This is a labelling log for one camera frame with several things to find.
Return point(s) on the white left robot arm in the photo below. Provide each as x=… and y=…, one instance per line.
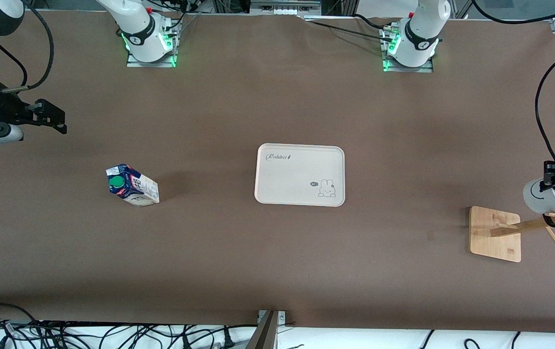
x=422, y=29

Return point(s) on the metal table edge bracket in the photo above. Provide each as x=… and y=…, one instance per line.
x=265, y=334

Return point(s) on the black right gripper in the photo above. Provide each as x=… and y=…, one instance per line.
x=2, y=106

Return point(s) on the wooden cup rack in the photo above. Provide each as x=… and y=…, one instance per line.
x=493, y=242

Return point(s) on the beige rabbit print tray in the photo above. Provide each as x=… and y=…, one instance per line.
x=292, y=174

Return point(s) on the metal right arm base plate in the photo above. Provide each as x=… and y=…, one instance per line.
x=161, y=63

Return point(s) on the blue milk carton green cap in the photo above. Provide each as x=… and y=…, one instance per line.
x=134, y=186

